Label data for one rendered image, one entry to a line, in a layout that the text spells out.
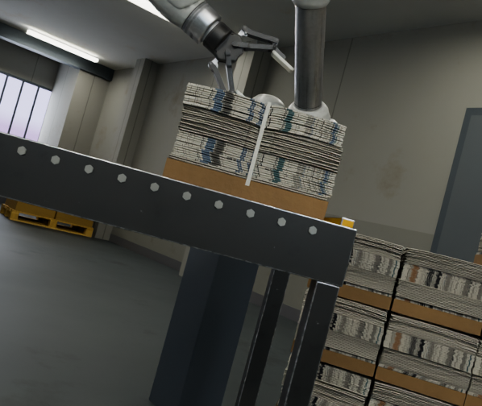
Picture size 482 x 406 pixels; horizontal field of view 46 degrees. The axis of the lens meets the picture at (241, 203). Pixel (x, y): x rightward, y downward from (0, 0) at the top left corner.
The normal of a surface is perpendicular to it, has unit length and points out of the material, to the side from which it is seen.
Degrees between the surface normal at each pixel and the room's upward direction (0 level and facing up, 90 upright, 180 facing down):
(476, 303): 90
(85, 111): 90
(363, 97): 90
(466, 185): 90
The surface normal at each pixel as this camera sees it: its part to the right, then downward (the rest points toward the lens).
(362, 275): -0.22, -0.10
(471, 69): -0.75, -0.23
